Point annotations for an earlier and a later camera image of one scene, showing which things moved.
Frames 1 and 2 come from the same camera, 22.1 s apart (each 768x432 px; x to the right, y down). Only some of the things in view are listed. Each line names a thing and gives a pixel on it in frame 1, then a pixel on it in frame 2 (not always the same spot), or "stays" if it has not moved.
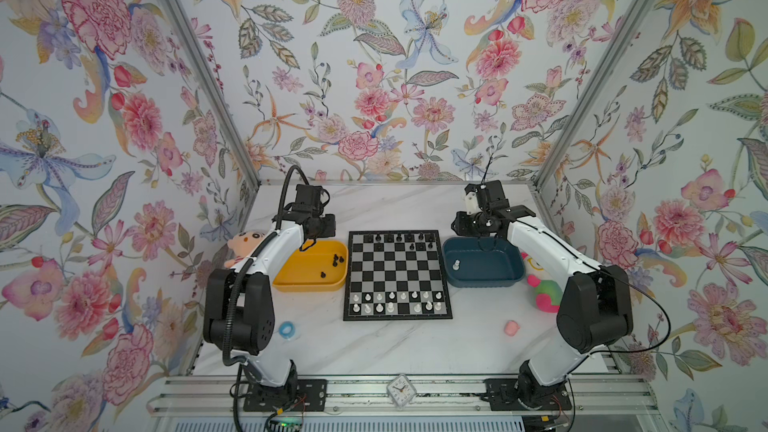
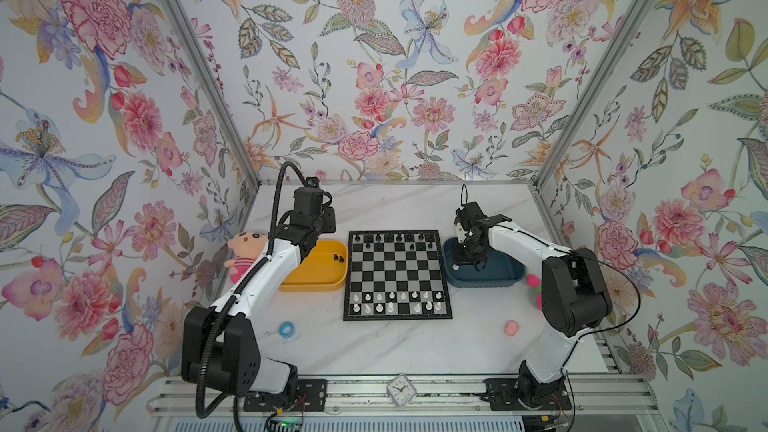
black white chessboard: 397,275 stays
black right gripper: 461,224 → 457,259
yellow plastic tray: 321,267 stays
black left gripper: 330,228 stays
